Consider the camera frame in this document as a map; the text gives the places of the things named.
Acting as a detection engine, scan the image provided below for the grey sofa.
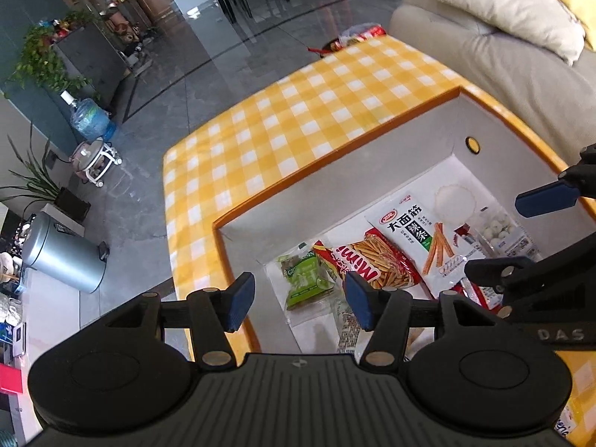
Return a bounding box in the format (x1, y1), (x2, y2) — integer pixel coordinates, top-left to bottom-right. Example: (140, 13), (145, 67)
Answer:
(388, 0), (596, 165)

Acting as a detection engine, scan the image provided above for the trailing green pothos plant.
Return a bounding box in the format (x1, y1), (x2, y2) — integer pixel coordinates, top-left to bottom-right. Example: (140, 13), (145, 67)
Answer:
(4, 21), (101, 99)

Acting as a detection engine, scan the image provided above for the silver pedal trash can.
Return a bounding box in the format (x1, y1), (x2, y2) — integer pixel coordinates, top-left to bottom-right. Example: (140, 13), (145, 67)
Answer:
(20, 211), (111, 294)

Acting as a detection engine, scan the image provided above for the red snack bag on floor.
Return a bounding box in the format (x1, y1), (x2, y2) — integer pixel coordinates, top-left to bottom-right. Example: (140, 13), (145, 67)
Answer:
(307, 25), (387, 59)

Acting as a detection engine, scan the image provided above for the white pillow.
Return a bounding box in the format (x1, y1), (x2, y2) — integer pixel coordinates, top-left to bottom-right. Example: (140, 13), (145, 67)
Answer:
(424, 0), (587, 67)

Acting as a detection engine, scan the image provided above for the red box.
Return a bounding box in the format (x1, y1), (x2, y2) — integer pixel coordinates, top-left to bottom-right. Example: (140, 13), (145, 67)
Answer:
(0, 363), (25, 395)

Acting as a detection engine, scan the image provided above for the potted long-leaf plant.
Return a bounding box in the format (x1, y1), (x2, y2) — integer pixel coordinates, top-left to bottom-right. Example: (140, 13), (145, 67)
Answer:
(0, 134), (92, 225)

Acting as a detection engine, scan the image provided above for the grey white snack packet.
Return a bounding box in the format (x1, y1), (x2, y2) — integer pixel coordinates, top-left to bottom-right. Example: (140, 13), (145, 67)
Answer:
(332, 297), (375, 355)

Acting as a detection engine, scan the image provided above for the small green snack packet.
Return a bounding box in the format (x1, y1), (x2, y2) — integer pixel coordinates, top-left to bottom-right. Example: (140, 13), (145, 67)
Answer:
(278, 248), (337, 311)

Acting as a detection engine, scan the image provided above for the small white wheeled stool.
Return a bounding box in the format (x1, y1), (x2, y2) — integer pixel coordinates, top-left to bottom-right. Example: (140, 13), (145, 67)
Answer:
(70, 137), (123, 186)

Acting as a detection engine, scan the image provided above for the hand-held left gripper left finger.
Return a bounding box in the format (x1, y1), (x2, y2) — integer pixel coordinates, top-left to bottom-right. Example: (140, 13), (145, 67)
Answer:
(100, 272), (256, 368)

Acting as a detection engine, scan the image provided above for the white packet with orange sticks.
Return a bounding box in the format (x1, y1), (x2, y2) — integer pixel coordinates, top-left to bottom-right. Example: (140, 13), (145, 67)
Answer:
(364, 193), (467, 299)

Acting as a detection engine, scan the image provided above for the red snack bag white label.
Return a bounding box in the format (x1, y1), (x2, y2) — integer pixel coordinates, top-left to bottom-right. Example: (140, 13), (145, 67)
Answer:
(459, 277), (504, 311)

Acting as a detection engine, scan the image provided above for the yellow white snack packet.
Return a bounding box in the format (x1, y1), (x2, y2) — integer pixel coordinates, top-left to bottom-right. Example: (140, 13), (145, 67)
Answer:
(555, 404), (579, 439)

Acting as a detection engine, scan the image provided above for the red yellow stick snack bag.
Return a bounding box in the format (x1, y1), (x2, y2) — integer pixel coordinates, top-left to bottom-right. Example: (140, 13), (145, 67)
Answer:
(313, 227), (422, 297)

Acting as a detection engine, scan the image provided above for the grey sideboard cabinet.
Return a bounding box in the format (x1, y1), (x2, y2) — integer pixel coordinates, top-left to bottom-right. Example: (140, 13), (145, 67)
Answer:
(51, 23), (130, 109)

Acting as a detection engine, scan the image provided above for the blue water jug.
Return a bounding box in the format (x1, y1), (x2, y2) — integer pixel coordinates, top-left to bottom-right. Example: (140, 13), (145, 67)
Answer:
(60, 91), (117, 143)

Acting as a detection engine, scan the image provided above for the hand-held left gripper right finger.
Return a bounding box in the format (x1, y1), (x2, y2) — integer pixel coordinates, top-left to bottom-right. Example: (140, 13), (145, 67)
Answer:
(343, 271), (501, 368)

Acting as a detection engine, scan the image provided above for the clear packet of white balls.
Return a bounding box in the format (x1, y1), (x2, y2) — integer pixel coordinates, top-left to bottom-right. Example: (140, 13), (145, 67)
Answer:
(474, 207), (542, 262)

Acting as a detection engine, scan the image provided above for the yellow checked tablecloth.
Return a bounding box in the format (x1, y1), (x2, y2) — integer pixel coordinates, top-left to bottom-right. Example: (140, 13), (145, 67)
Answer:
(162, 35), (596, 447)

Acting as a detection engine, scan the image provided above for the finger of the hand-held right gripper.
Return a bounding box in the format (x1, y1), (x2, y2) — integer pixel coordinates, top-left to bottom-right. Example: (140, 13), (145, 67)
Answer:
(466, 230), (596, 297)
(514, 145), (596, 219)

